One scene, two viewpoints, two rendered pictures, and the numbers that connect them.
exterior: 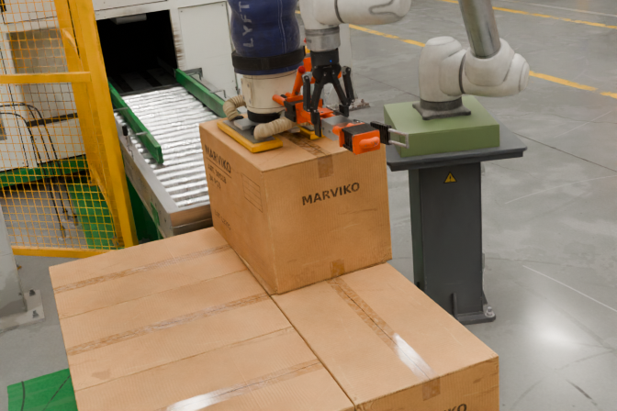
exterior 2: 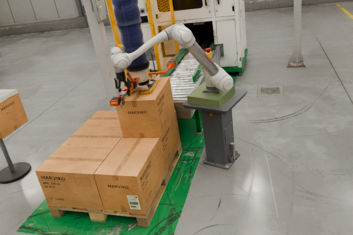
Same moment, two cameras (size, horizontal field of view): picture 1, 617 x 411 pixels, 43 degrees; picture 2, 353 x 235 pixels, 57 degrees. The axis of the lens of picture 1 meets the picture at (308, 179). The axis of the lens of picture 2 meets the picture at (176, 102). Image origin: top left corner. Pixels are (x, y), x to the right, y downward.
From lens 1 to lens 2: 2.17 m
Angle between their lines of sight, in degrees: 36
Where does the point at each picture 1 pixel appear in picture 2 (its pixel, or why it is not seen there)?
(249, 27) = not seen: hidden behind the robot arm
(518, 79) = (222, 85)
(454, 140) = (204, 102)
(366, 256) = (152, 134)
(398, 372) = (112, 170)
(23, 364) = not seen: hidden behind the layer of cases
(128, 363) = (75, 143)
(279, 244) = (122, 123)
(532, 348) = (226, 183)
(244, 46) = not seen: hidden behind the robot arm
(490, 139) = (216, 105)
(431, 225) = (206, 128)
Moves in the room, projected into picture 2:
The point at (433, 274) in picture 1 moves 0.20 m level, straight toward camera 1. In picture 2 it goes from (208, 146) to (196, 155)
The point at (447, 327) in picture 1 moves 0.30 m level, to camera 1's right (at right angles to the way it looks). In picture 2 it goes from (139, 163) to (167, 172)
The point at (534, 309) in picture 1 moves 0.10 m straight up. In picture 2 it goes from (245, 171) to (245, 163)
